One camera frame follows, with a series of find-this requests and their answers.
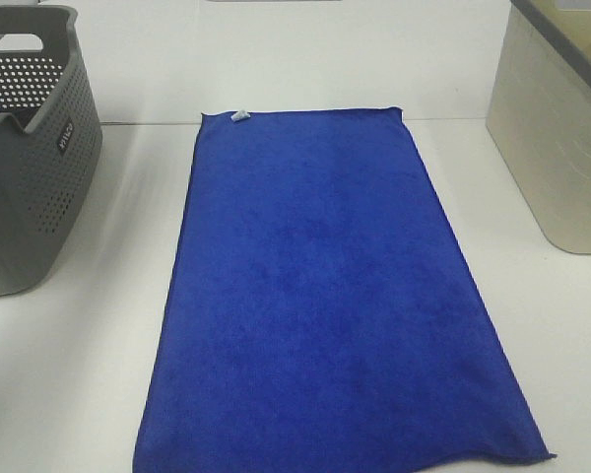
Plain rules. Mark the grey perforated plastic basket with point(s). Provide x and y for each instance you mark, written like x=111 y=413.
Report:
x=50 y=142

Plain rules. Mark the blue microfibre towel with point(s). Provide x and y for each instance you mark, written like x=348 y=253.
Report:
x=321 y=316

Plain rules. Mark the beige plastic basket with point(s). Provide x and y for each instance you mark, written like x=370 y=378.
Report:
x=540 y=116

